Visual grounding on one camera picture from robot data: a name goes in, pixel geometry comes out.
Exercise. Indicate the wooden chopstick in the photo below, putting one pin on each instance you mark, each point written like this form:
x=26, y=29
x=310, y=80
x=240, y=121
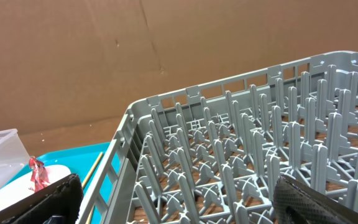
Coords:
x=92, y=170

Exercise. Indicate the teal plastic tray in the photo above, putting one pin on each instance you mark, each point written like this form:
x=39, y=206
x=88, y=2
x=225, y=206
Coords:
x=79, y=160

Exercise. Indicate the large white plate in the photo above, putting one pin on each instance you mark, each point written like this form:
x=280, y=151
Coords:
x=19, y=188

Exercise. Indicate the red snack wrapper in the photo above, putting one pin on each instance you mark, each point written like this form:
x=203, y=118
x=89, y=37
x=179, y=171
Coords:
x=39, y=174

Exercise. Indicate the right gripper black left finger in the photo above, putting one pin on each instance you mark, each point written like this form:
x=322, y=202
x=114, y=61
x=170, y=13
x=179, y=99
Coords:
x=58, y=203

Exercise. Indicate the grey dishwasher rack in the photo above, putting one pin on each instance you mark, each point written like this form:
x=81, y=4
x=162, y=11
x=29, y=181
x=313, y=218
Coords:
x=212, y=153

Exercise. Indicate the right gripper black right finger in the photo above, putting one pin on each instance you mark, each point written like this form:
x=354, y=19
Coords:
x=296, y=203

